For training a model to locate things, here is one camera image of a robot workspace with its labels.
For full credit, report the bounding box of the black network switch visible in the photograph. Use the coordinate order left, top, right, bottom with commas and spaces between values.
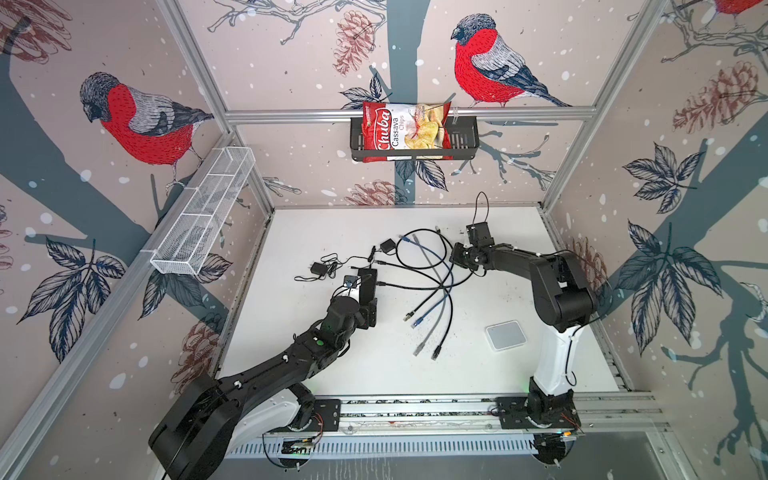
358, 268, 378, 306

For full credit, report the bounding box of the blue ethernet cable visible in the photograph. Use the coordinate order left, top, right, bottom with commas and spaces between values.
400, 235, 457, 328

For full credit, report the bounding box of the black braided ethernet cable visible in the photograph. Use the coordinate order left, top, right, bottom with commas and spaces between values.
430, 226, 457, 361

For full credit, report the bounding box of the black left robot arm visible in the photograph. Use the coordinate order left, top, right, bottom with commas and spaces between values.
148, 295, 377, 479

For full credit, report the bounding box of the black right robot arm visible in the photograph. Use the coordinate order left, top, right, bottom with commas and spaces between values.
451, 222, 598, 426

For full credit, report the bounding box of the small black plug adapter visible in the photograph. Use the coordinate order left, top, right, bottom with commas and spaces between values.
367, 239, 396, 265

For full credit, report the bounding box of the red cassava chips bag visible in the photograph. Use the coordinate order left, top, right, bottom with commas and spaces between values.
362, 102, 451, 152

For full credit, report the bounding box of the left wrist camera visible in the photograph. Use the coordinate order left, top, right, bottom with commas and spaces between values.
341, 275, 361, 296

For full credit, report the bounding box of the grey ethernet cable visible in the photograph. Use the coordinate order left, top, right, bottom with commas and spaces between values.
412, 236, 451, 356

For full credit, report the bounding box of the black power adapter with cable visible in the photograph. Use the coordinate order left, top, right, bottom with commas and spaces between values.
293, 253, 354, 282

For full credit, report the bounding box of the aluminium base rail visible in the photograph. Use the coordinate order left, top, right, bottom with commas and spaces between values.
167, 389, 661, 463

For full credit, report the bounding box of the black wall basket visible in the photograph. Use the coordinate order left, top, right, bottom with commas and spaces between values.
350, 116, 480, 163

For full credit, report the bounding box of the white wire mesh shelf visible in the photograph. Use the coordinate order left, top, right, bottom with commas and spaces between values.
151, 146, 255, 275

